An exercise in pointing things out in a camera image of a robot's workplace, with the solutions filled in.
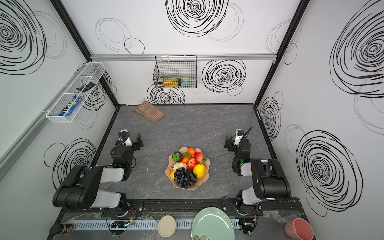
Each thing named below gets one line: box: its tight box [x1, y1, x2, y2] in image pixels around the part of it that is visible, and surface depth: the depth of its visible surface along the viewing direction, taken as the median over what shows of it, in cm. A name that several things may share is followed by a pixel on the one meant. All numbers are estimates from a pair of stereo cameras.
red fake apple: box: [186, 158, 199, 171], surface depth 84 cm
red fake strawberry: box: [194, 151, 208, 163], surface depth 85 cm
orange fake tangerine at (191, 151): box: [188, 148, 195, 156], surface depth 86 cm
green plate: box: [191, 207, 236, 240], surface depth 70 cm
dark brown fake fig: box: [172, 151, 183, 163], surface depth 84 cm
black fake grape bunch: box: [173, 167, 198, 189], surface depth 76 cm
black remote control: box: [76, 81, 96, 92], surface depth 82 cm
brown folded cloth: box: [133, 100, 165, 124], surface depth 118 cm
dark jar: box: [49, 223, 76, 235], surface depth 65 cm
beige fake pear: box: [170, 162, 187, 171], surface depth 84 cm
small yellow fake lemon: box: [170, 170, 177, 181], surface depth 80 cm
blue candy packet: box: [58, 96, 83, 116], surface depth 72 cm
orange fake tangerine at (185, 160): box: [182, 156, 190, 164], surface depth 84 cm
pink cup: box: [285, 218, 314, 240], surface depth 62 cm
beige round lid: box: [158, 215, 176, 238], surface depth 65 cm
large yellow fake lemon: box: [193, 163, 207, 179], surface depth 80 cm
